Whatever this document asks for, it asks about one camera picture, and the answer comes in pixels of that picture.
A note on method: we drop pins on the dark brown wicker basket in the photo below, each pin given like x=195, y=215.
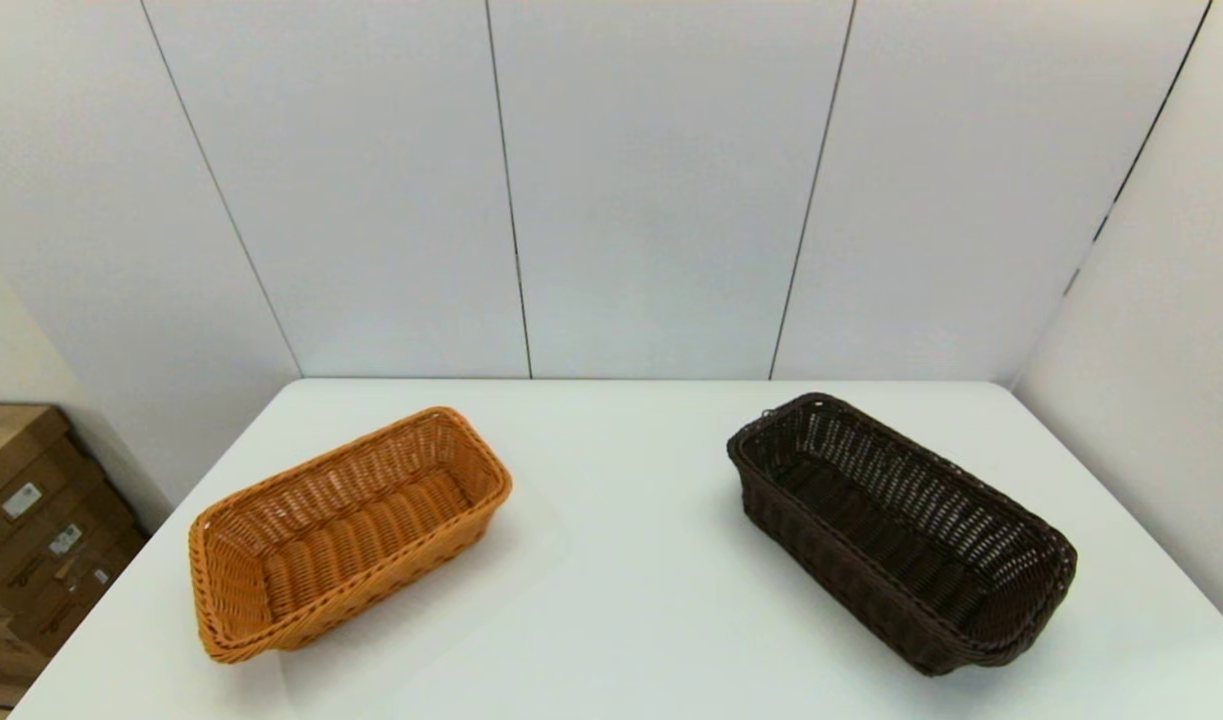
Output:
x=871, y=520

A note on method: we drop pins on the orange wicker basket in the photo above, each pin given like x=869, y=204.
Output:
x=351, y=530

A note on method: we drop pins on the brown cardboard box white label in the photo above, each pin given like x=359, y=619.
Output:
x=81, y=605
x=11, y=450
x=41, y=560

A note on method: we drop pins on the pale cardboard box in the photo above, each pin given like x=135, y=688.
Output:
x=1, y=650

